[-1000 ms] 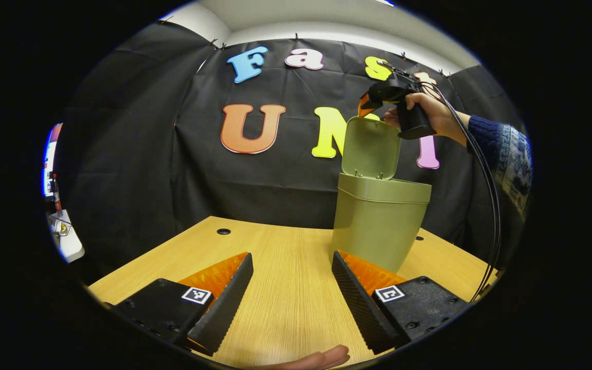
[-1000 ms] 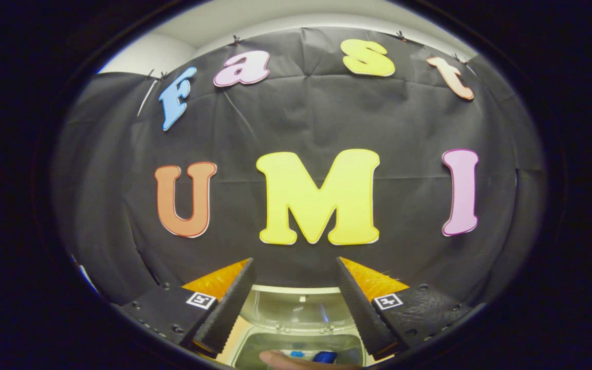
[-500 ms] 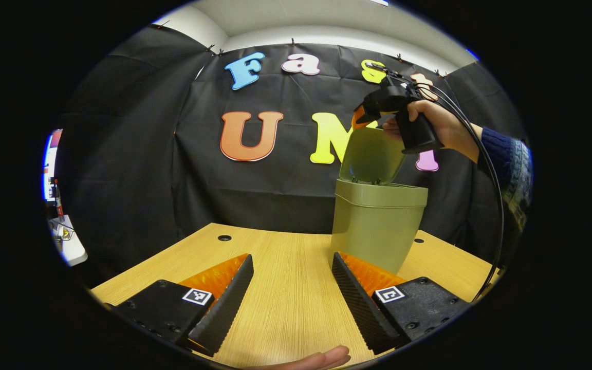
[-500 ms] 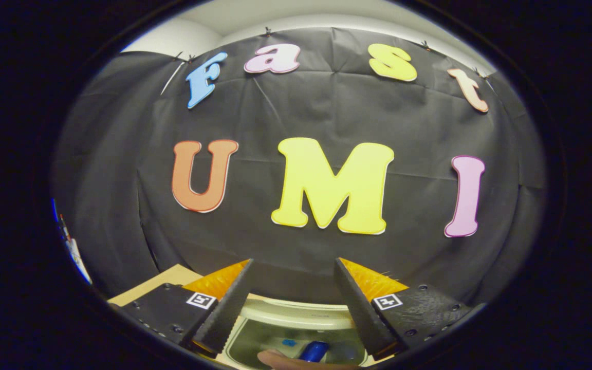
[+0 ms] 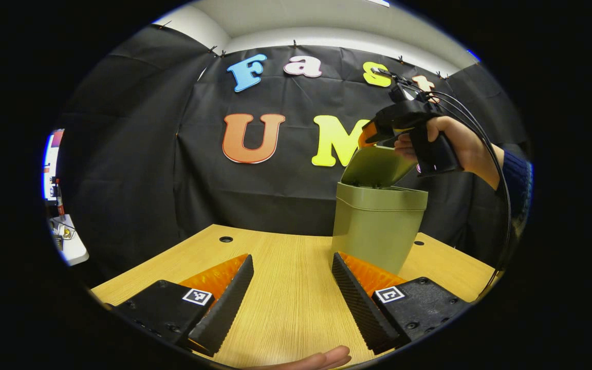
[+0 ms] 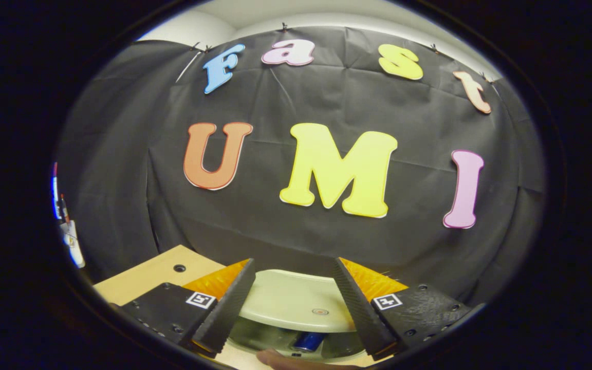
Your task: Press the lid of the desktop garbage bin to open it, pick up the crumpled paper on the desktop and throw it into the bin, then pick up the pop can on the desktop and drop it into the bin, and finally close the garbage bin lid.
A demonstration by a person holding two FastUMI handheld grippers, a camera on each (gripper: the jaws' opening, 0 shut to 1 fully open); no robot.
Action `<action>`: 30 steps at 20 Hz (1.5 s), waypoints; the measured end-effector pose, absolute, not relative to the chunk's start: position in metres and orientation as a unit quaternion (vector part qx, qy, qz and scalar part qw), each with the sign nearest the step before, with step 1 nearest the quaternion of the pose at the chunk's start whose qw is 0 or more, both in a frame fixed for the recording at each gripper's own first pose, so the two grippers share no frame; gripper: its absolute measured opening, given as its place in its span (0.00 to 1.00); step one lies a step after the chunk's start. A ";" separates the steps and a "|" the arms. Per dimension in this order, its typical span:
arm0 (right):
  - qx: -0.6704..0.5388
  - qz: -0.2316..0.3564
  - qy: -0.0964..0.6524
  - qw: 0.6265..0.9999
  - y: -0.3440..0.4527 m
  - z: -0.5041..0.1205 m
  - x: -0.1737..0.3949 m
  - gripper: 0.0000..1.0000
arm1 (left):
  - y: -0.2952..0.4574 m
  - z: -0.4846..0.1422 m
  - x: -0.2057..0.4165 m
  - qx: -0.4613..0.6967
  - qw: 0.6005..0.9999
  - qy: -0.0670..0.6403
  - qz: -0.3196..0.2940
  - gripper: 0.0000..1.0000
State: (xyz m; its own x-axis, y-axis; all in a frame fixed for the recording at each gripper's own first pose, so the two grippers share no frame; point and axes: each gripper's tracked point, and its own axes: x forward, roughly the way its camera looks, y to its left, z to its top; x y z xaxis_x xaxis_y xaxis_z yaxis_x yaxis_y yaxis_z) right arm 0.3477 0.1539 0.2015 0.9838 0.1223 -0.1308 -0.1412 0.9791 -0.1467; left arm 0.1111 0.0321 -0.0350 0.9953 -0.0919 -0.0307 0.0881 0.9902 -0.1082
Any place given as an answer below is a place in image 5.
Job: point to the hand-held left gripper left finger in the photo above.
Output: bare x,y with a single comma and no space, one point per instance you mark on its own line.
226,303

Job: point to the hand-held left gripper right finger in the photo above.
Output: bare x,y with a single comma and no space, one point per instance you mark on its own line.
357,308

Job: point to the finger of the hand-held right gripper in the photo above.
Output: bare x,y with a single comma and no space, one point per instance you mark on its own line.
368,133

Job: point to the green desktop garbage bin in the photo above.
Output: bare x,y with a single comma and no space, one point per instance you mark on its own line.
378,231

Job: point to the wooden desktop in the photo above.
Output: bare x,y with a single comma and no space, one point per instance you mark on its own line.
291,298

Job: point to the black backdrop cloth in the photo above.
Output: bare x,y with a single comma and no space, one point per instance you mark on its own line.
275,195

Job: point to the white side table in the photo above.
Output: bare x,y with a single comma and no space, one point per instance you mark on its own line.
72,249

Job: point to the computer monitor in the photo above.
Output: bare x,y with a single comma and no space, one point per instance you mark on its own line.
52,164

